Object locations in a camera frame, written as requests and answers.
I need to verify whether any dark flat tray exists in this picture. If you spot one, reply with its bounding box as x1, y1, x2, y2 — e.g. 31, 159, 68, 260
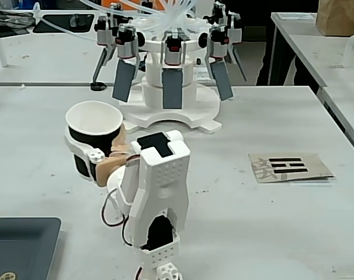
33, 12, 95, 34

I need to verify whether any clear plastic tubing bundle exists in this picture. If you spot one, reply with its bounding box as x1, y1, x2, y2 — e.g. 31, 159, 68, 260
33, 0, 213, 42

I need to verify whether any printed white paper sheet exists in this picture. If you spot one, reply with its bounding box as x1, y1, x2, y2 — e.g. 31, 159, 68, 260
192, 66, 216, 82

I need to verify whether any dark blue-grey tray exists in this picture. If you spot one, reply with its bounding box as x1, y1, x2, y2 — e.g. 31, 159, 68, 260
0, 216, 63, 280

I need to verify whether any black paper cup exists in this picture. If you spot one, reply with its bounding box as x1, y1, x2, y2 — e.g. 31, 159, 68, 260
65, 100, 124, 179

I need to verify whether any cardboard card with black bars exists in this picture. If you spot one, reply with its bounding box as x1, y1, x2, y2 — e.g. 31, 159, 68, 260
248, 152, 336, 184

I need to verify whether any white paper stack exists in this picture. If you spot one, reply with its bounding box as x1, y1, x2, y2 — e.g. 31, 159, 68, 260
277, 12, 317, 22

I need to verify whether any red black wrist cable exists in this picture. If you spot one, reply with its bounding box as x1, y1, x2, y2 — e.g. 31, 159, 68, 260
124, 154, 141, 170

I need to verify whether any grey servo paddle unit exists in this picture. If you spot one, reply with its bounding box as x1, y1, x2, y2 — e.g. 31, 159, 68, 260
205, 24, 235, 103
111, 24, 140, 103
161, 33, 186, 110
211, 1, 248, 83
91, 13, 120, 86

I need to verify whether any brown paper bag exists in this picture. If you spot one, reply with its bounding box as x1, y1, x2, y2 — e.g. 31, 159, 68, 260
315, 0, 354, 37

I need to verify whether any red black forearm cable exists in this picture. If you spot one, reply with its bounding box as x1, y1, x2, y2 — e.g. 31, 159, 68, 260
102, 188, 130, 229

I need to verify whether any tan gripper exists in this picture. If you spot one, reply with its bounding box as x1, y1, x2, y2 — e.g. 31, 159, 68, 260
64, 123, 133, 187

